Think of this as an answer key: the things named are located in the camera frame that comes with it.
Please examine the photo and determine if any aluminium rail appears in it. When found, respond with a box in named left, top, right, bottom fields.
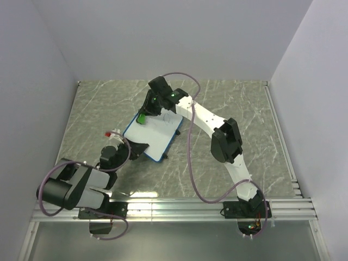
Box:
left=32, top=198, right=318, bottom=222
left=262, top=81, right=303, bottom=198

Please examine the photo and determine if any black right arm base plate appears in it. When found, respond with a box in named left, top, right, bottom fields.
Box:
left=219, top=200, right=274, bottom=237

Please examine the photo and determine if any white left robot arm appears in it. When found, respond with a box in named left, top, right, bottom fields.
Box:
left=36, top=139, right=149, bottom=219

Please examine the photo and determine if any green whiteboard eraser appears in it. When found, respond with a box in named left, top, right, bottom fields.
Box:
left=136, top=114, right=146, bottom=125

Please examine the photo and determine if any blue framed whiteboard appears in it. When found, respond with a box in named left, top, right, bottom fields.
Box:
left=123, top=109, right=183, bottom=162

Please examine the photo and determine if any aluminium front rail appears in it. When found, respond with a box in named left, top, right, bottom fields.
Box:
left=32, top=198, right=318, bottom=222

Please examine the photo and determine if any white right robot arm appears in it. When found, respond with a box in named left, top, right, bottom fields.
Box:
left=139, top=89, right=264, bottom=218

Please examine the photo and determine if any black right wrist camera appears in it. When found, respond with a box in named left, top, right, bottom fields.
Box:
left=148, top=76, right=172, bottom=96

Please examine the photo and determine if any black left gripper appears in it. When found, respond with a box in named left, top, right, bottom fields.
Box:
left=111, top=138, right=148, bottom=172

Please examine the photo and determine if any aluminium right side rail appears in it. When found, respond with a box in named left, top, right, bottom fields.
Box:
left=262, top=81, right=303, bottom=198

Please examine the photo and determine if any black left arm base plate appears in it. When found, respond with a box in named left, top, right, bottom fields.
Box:
left=78, top=202, right=128, bottom=235

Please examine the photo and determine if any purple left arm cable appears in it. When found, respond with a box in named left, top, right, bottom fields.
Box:
left=39, top=135, right=134, bottom=240

